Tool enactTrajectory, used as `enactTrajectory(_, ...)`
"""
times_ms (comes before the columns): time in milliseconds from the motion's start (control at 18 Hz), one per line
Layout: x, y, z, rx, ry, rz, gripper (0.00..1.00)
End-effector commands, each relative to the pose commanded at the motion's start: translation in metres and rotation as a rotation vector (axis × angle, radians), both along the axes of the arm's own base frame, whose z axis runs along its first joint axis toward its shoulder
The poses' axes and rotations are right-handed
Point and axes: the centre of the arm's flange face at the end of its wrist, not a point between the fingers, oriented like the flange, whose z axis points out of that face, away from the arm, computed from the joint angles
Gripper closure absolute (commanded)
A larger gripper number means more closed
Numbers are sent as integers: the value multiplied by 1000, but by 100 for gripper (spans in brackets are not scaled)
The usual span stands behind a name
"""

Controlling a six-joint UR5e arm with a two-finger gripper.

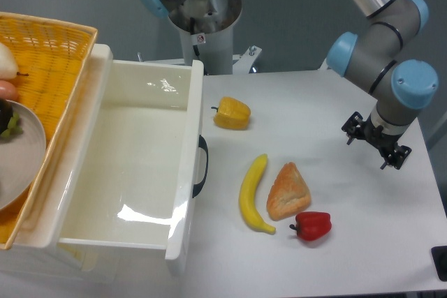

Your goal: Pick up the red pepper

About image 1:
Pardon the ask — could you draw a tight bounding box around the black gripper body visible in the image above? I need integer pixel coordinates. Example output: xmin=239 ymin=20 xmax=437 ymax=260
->
xmin=356 ymin=118 xmax=400 ymax=155

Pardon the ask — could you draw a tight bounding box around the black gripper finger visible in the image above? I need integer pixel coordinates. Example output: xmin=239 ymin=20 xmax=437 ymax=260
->
xmin=342 ymin=112 xmax=364 ymax=144
xmin=379 ymin=144 xmax=411 ymax=170

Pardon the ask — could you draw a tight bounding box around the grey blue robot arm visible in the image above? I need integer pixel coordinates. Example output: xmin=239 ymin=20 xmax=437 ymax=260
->
xmin=140 ymin=0 xmax=439 ymax=169

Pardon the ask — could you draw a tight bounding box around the red bell pepper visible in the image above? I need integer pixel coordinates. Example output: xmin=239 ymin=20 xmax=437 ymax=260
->
xmin=289 ymin=211 xmax=332 ymax=241

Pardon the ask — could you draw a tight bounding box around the yellow bell pepper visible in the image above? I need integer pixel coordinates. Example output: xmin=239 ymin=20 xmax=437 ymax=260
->
xmin=212 ymin=96 xmax=251 ymax=131

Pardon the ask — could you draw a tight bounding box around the triangular pastry bread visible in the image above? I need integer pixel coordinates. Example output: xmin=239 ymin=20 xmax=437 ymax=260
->
xmin=266 ymin=162 xmax=312 ymax=221

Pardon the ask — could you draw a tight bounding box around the black object at table edge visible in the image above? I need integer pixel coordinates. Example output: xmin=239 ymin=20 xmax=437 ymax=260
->
xmin=431 ymin=246 xmax=447 ymax=282

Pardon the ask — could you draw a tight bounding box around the yellow banana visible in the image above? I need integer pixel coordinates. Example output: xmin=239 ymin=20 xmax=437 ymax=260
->
xmin=238 ymin=154 xmax=276 ymax=234

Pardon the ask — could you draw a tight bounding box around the white open drawer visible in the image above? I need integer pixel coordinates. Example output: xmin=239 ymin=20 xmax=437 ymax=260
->
xmin=59 ymin=61 xmax=204 ymax=276

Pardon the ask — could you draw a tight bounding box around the yellow woven basket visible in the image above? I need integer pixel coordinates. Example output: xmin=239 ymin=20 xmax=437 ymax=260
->
xmin=1 ymin=12 xmax=98 ymax=250

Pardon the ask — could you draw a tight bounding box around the grey plate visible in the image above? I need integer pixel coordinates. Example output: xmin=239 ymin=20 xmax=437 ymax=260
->
xmin=1 ymin=101 xmax=46 ymax=209

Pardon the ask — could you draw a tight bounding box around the pink peach fruit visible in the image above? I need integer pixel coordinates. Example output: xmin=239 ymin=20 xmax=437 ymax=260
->
xmin=0 ymin=80 xmax=19 ymax=101

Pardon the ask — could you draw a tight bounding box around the white pear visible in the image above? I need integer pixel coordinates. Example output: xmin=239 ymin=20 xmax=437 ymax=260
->
xmin=0 ymin=43 xmax=29 ymax=80

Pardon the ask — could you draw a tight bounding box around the black drawer handle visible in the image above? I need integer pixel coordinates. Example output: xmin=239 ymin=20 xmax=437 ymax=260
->
xmin=192 ymin=135 xmax=209 ymax=198

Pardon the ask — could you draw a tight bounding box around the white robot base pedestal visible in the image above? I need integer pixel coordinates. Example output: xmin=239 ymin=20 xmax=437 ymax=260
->
xmin=143 ymin=0 xmax=262 ymax=75

